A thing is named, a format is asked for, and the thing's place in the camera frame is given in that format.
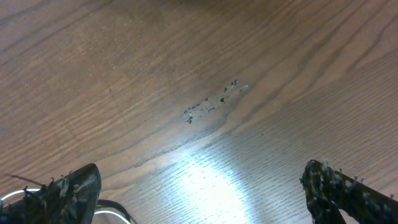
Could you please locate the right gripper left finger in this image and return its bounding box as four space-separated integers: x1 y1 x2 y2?
1 163 101 224

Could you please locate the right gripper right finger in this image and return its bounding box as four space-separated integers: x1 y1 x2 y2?
300 160 397 224

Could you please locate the short black USB cable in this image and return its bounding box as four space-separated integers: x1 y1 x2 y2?
95 199 137 224

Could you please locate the white USB cable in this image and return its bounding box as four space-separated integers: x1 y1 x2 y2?
0 188 131 224

